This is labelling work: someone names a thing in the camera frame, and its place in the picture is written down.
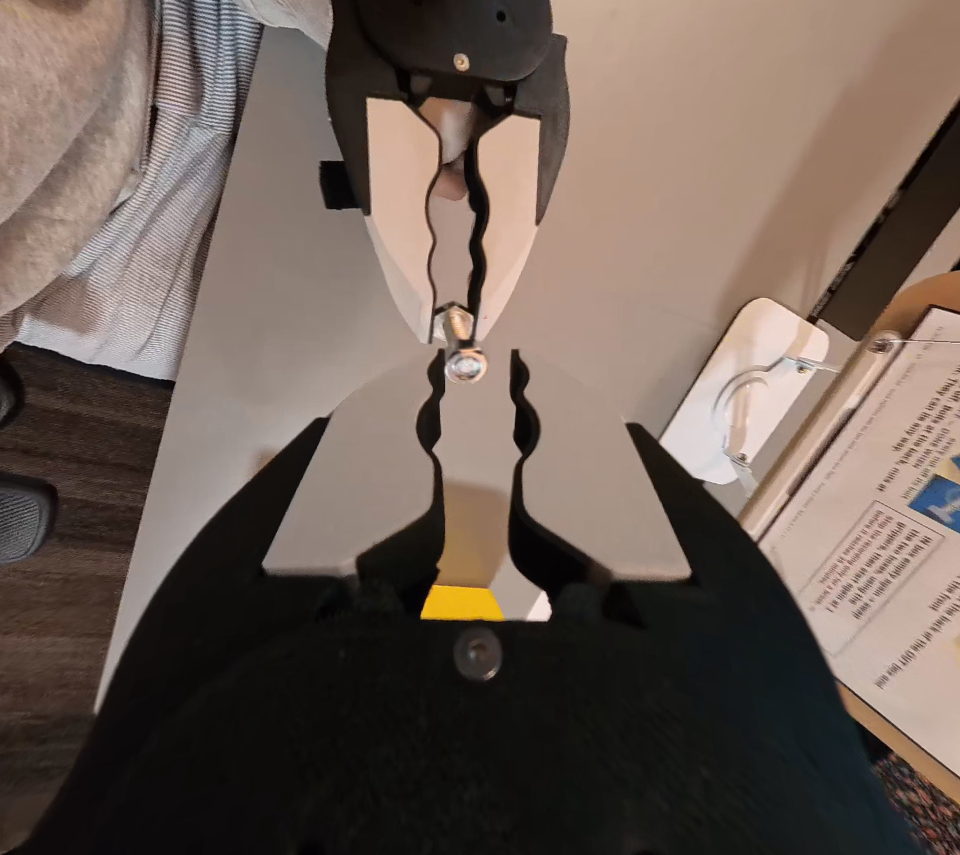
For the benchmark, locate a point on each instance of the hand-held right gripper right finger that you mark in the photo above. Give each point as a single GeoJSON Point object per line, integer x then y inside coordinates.
{"type": "Point", "coordinates": [600, 495]}

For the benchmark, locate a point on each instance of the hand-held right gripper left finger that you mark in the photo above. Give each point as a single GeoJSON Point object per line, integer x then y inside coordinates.
{"type": "Point", "coordinates": [360, 495]}

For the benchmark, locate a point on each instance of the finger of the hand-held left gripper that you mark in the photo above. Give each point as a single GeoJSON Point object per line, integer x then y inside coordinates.
{"type": "Point", "coordinates": [514, 217]}
{"type": "Point", "coordinates": [397, 210]}

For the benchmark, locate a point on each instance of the steel hex bolt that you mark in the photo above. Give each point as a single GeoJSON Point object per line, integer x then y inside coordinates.
{"type": "Point", "coordinates": [450, 322]}

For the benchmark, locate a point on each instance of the yellow plastic bin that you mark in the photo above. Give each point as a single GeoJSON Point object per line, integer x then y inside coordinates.
{"type": "Point", "coordinates": [461, 604]}

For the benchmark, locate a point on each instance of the grey desk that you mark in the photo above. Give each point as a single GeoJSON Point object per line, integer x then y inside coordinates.
{"type": "Point", "coordinates": [675, 157]}

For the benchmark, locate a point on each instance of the person's left hand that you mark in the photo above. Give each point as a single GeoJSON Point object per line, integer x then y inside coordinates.
{"type": "Point", "coordinates": [452, 184]}

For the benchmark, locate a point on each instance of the white document stand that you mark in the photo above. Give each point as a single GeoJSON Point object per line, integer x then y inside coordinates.
{"type": "Point", "coordinates": [765, 337]}

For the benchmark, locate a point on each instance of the printed instruction sheet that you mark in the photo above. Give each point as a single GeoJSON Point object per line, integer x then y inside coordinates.
{"type": "Point", "coordinates": [862, 570]}

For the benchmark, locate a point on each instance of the person's grey sweater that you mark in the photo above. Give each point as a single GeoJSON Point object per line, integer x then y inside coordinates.
{"type": "Point", "coordinates": [60, 120]}

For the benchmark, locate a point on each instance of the instruction sheet on wooden board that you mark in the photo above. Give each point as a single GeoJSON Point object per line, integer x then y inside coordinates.
{"type": "Point", "coordinates": [930, 296]}

